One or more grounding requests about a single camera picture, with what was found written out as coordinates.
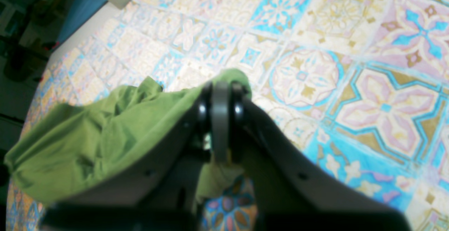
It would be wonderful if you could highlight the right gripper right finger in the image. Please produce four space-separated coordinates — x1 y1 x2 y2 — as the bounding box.
230 82 410 231

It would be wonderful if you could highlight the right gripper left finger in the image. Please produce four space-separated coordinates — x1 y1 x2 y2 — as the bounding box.
39 82 212 231

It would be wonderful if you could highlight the green t-shirt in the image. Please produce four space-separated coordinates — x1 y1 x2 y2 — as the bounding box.
4 68 252 203

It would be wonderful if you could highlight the patterned tablecloth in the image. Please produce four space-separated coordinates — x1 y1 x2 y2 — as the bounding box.
21 0 449 231

